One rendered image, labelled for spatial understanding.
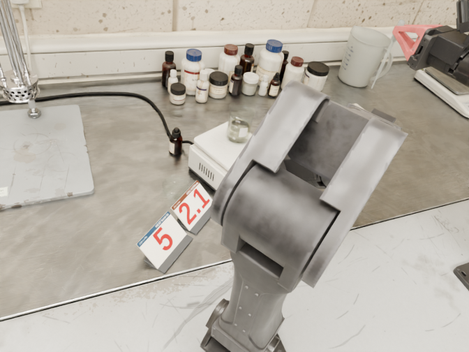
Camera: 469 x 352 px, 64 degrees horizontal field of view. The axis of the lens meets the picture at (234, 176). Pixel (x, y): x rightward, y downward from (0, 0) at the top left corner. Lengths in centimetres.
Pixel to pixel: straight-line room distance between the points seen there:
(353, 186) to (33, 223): 63
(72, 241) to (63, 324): 15
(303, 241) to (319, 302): 46
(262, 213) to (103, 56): 89
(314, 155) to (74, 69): 88
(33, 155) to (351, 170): 74
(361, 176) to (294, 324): 45
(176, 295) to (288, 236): 43
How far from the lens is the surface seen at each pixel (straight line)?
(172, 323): 65
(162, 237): 70
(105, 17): 110
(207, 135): 81
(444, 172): 112
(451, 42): 78
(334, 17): 137
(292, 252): 26
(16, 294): 71
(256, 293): 34
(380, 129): 27
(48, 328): 67
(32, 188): 83
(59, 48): 108
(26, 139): 94
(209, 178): 80
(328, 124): 30
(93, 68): 111
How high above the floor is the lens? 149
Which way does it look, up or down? 44 degrees down
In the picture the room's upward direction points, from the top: 12 degrees clockwise
